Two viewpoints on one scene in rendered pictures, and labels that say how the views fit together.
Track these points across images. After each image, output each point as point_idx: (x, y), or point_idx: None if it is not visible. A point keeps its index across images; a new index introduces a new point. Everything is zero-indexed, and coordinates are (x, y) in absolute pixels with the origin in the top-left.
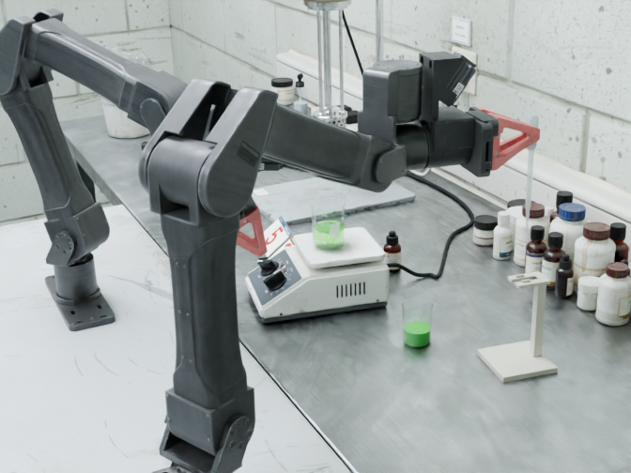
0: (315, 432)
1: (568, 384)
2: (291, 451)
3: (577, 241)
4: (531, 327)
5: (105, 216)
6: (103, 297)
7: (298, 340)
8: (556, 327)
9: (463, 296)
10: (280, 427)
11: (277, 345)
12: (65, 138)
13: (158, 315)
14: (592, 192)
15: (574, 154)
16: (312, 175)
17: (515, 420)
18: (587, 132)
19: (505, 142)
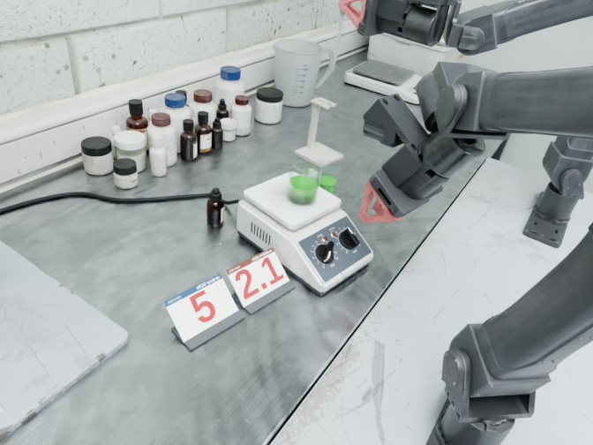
0: (452, 205)
1: (325, 141)
2: (476, 208)
3: (206, 108)
4: (313, 132)
5: (459, 333)
6: (443, 406)
7: (372, 239)
8: (264, 147)
9: (243, 181)
10: (464, 218)
11: (389, 246)
12: (545, 275)
13: (419, 343)
14: (122, 94)
15: (66, 83)
16: (497, 48)
17: (372, 152)
18: (71, 56)
19: (353, 13)
